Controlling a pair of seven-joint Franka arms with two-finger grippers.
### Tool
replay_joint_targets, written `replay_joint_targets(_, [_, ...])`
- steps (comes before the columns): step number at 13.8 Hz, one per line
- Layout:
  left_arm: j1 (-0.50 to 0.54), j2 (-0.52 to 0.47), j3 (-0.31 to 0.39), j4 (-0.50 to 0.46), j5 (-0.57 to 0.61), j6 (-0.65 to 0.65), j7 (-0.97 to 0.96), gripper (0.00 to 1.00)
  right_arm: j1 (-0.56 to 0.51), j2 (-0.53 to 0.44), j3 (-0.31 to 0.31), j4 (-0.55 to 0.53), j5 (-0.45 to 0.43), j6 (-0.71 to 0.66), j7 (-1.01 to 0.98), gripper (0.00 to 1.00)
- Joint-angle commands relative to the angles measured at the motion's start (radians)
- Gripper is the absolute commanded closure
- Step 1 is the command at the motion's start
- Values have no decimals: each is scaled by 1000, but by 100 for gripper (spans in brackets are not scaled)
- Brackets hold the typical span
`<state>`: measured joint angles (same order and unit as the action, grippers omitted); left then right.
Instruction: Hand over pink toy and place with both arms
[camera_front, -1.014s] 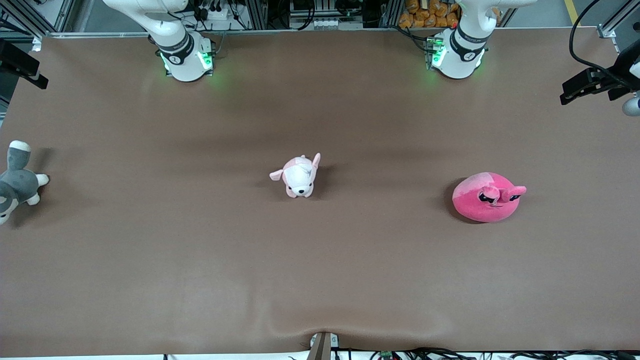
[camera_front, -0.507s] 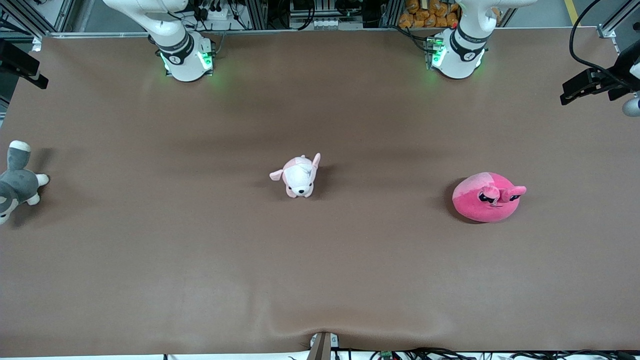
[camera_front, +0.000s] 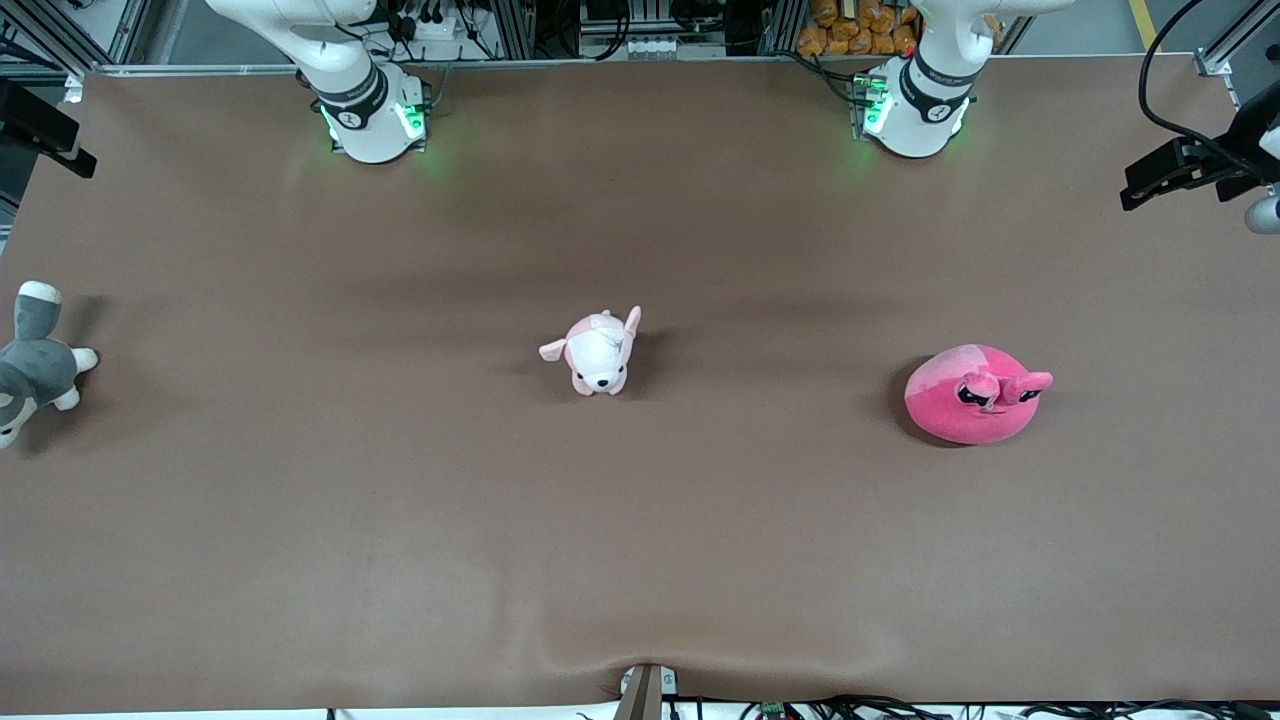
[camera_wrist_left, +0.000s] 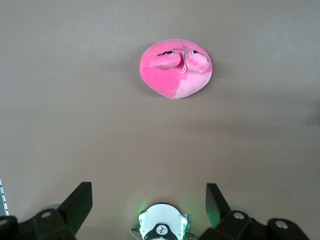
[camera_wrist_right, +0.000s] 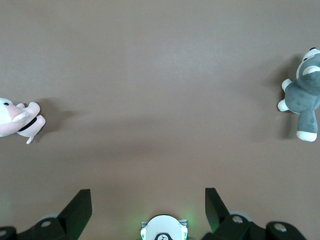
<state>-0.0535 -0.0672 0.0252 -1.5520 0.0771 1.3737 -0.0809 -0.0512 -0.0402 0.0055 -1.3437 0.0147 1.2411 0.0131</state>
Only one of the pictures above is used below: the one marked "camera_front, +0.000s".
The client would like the grey and white plush husky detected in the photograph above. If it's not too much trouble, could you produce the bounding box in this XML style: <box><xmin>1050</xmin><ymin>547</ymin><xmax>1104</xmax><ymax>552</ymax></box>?
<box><xmin>0</xmin><ymin>281</ymin><xmax>99</xmax><ymax>449</ymax></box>

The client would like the brown table cloth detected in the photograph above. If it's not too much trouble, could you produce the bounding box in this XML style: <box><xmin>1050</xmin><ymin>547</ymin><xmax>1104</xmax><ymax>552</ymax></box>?
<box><xmin>0</xmin><ymin>55</ymin><xmax>1280</xmax><ymax>713</ymax></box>

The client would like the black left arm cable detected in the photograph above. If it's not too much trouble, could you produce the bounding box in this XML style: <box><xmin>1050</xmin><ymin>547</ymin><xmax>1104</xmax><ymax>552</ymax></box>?
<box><xmin>1138</xmin><ymin>0</ymin><xmax>1280</xmax><ymax>161</ymax></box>

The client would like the pink and white plush dog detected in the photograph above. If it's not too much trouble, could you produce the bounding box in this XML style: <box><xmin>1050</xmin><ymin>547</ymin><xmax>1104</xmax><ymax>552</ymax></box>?
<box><xmin>539</xmin><ymin>306</ymin><xmax>643</xmax><ymax>397</ymax></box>

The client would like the round hot pink plush toy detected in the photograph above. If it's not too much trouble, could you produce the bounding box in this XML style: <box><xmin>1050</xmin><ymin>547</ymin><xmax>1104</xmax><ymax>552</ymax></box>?
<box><xmin>904</xmin><ymin>344</ymin><xmax>1054</xmax><ymax>446</ymax></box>

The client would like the white power strip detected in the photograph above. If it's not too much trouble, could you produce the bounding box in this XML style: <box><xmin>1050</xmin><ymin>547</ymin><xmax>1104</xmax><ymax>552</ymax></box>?
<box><xmin>395</xmin><ymin>10</ymin><xmax>461</xmax><ymax>43</ymax></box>

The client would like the aluminium profile frame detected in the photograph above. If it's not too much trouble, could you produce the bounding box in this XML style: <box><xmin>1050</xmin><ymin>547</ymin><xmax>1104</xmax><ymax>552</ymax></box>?
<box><xmin>0</xmin><ymin>0</ymin><xmax>1280</xmax><ymax>79</ymax></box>

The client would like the pile of orange packets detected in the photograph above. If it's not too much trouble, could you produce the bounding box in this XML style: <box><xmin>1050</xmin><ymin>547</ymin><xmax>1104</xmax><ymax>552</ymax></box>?
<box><xmin>797</xmin><ymin>0</ymin><xmax>919</xmax><ymax>57</ymax></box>

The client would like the metal table edge bracket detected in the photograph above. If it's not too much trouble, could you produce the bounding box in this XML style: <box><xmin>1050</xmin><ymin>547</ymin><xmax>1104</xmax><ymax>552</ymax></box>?
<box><xmin>615</xmin><ymin>663</ymin><xmax>679</xmax><ymax>720</ymax></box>

